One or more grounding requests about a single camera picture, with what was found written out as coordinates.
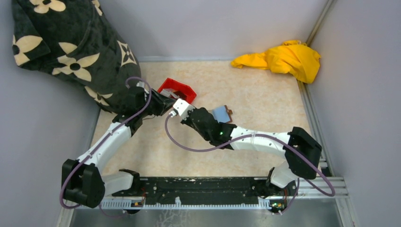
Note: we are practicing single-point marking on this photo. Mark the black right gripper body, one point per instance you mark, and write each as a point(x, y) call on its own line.
point(188, 120)

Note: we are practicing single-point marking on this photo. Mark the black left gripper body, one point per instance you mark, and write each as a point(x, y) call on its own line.
point(149, 109)

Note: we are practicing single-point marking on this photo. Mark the brown leather card holder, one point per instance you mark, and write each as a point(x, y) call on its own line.
point(222, 114)

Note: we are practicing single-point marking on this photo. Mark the red plastic bin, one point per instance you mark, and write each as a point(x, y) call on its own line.
point(184, 91)

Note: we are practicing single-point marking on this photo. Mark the grey cards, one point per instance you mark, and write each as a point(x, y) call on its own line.
point(170, 93)

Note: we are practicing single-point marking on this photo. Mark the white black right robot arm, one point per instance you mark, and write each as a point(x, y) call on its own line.
point(300, 151)

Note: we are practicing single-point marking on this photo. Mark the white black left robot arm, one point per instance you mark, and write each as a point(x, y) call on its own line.
point(100, 156)

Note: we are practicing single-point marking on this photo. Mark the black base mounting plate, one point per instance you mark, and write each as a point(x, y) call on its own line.
point(204, 190)

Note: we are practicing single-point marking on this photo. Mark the black floral plush blanket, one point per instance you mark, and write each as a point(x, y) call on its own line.
point(72, 40)

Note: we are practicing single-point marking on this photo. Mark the yellow crumpled cloth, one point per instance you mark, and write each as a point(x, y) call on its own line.
point(291, 57)

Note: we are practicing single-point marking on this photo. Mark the white slotted cable duct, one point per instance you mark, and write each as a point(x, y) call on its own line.
point(128, 204)

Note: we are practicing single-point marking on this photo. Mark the aluminium frame rail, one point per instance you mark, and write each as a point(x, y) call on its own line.
point(319, 187)

